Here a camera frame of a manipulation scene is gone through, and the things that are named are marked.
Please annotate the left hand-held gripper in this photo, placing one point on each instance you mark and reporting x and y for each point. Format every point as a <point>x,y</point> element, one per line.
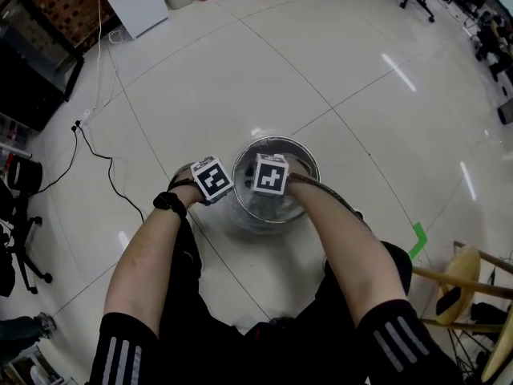
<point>212,178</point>

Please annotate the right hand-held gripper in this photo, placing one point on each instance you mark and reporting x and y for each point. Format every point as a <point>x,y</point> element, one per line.
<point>271,175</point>

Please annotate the clear plastic trash bag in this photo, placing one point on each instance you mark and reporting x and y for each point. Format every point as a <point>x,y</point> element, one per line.
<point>298,163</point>

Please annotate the person's right forearm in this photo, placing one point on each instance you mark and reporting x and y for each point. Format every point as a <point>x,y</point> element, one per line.
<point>340,251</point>

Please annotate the person's left forearm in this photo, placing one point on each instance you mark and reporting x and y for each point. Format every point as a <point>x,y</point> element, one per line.
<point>144,255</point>

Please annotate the black wristband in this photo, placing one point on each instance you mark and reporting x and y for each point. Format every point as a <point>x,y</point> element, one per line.
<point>170,204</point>

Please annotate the black shorts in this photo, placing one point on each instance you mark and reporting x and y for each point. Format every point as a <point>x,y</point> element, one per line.
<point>240,335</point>

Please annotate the white cabinet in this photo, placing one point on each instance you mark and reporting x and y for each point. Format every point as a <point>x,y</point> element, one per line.
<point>134,0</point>

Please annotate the black striped shirt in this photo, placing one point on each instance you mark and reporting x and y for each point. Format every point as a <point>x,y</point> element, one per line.
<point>128,355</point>

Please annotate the black swivel chair base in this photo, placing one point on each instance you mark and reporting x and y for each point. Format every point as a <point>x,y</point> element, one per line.
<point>28,251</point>

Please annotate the wooden stool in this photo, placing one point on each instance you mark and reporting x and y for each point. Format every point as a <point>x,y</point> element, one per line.
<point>465,291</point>

